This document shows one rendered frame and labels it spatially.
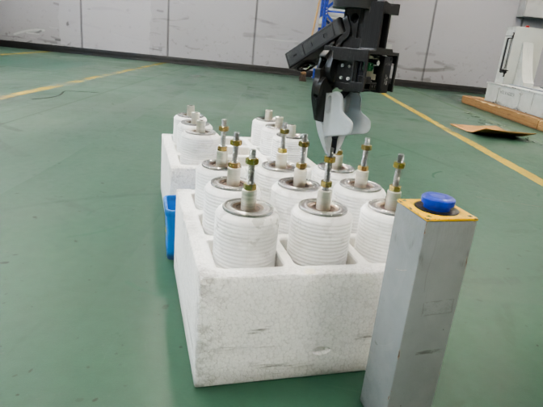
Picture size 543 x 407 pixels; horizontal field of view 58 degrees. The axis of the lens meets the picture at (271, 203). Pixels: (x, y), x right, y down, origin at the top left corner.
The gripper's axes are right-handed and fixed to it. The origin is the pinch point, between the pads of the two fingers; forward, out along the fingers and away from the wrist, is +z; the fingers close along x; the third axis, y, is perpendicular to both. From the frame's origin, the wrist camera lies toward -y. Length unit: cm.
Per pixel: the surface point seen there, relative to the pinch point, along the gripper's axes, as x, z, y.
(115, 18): 282, -17, -625
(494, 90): 442, 15, -158
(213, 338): -18.8, 26.7, -0.7
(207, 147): 15, 13, -49
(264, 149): 37, 16, -52
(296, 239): -4.8, 14.3, 0.1
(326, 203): -0.5, 8.7, 1.6
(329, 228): -2.8, 11.4, 4.5
